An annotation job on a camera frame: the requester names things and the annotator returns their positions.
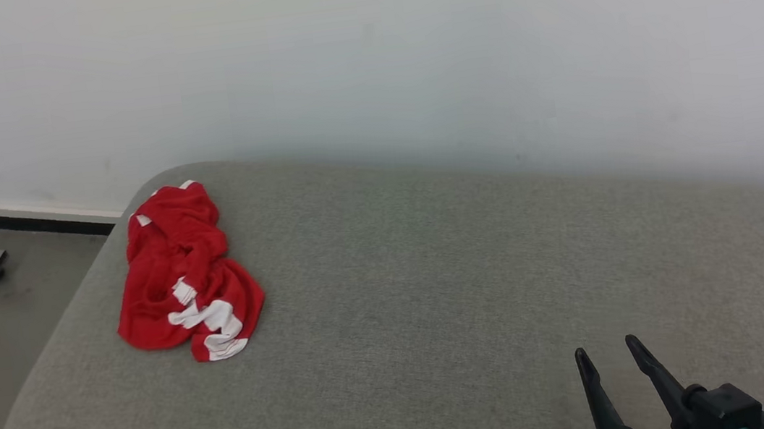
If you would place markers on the red garment with white bands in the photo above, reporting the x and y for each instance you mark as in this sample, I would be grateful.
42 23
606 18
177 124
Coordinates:
170 269

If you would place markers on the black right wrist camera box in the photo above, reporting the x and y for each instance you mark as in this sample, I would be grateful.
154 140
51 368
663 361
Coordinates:
727 409

